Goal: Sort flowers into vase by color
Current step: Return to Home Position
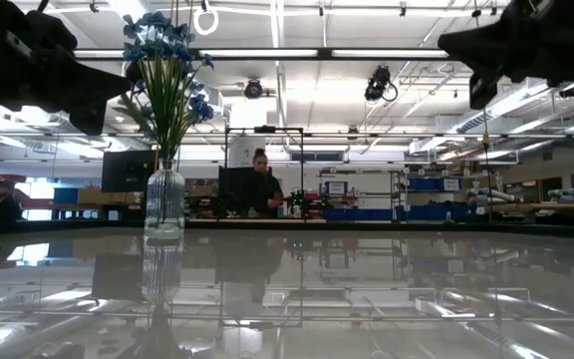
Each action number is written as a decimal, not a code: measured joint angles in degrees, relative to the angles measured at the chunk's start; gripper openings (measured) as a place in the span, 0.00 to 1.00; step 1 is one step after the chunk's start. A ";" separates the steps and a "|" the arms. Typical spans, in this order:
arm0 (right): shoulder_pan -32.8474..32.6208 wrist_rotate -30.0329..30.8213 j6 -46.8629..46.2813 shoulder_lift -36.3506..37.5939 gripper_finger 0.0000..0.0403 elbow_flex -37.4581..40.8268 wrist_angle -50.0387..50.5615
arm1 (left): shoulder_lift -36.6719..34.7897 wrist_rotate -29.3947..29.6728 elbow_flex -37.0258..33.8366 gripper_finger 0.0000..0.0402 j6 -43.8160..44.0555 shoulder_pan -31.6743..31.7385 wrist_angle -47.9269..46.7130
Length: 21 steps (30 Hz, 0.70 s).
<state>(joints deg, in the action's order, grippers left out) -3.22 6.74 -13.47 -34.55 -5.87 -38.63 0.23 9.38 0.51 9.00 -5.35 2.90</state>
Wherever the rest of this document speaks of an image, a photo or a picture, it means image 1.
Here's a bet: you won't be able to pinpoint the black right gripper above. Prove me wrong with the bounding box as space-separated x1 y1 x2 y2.
437 0 567 111

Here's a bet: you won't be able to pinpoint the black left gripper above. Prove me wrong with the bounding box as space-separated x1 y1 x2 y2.
2 9 132 136

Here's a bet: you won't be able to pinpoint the clear ribbed glass vase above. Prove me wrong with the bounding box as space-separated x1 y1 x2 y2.
143 158 186 239

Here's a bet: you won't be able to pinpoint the black monitor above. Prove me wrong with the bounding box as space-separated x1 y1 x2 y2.
101 149 156 193

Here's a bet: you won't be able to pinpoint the brown cardboard box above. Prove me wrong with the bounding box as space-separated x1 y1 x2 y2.
77 187 143 205

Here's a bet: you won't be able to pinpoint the blue box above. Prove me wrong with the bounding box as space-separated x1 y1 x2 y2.
53 187 80 204

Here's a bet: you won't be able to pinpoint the blue storage bins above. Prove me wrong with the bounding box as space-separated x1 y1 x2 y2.
406 177 462 193

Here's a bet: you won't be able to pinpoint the person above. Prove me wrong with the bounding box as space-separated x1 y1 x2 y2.
0 178 24 223
239 147 286 219

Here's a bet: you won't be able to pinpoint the metal storage shelf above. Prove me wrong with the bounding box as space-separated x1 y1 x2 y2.
316 167 403 220

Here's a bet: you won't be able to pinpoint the silver ventilation duct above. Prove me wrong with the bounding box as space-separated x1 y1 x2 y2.
409 74 574 156

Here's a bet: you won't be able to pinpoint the yellow hanging cable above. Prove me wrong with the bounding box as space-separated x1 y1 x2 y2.
471 107 493 200

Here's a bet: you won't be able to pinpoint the black ceiling camera with cable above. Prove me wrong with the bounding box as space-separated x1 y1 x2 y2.
364 64 400 105

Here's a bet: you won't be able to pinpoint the white cable ring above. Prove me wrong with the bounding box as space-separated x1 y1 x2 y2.
192 5 220 37

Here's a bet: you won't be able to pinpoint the black dome ceiling camera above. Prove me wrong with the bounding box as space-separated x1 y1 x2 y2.
243 78 265 101

